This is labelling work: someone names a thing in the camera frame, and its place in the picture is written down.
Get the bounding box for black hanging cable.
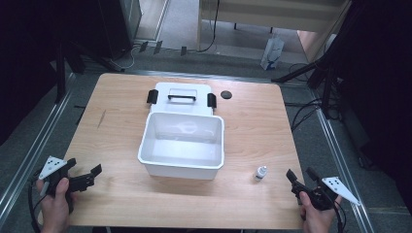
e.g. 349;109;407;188
196;0;222;53

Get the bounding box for right hand-held gripper cable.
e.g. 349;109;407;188
332;199;348;233

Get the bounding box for white lid with black handle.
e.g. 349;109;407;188
146;82;218;117

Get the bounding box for white floor cable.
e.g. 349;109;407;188
109;44;141;71

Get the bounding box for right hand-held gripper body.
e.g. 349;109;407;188
292;176;361;212

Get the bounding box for person's right hand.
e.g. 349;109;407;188
298;190;343;233

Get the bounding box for person's left hand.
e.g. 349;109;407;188
36;177;78;233

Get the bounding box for black floor cables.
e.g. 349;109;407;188
284;62;326;133

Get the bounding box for hand-held gripper cable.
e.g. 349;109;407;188
26;169;50;233
332;199;348;233

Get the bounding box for metal floor rail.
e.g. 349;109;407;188
309;88;377;233
0;72;78;226

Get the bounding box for left hand-held gripper cable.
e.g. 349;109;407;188
26;169;50;233

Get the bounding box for dark cabinet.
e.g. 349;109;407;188
96;0;144;60

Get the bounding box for black metal stand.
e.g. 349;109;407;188
271;0;361;119
52;38;126;105

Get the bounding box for light wooden furniture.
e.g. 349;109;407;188
195;0;354;63

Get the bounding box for white plastic storage box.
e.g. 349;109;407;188
137;111;225;182

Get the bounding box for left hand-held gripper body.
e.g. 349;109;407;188
38;155;96;197

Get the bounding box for white plastic bag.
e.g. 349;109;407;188
259;34;286;72

